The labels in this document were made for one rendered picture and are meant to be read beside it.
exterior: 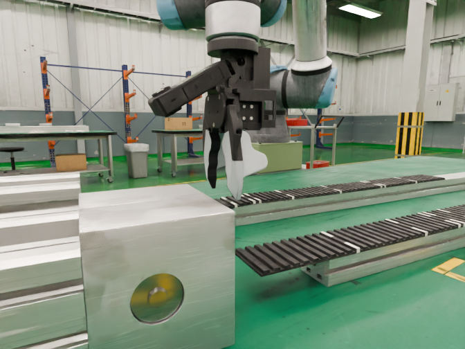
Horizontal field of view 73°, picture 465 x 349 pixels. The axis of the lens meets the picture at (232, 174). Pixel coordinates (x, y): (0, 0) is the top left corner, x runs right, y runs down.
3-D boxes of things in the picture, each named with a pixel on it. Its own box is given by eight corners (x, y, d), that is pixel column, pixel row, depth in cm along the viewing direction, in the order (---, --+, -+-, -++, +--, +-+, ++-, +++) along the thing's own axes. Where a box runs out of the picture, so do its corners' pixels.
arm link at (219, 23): (218, -4, 38) (196, 16, 45) (219, 37, 38) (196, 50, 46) (271, 6, 41) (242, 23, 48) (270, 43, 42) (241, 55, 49)
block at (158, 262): (182, 269, 32) (180, 179, 31) (235, 345, 21) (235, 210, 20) (87, 289, 29) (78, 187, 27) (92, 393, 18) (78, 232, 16)
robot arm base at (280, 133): (234, 140, 106) (235, 110, 104) (270, 138, 113) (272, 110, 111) (261, 143, 93) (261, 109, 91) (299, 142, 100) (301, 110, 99)
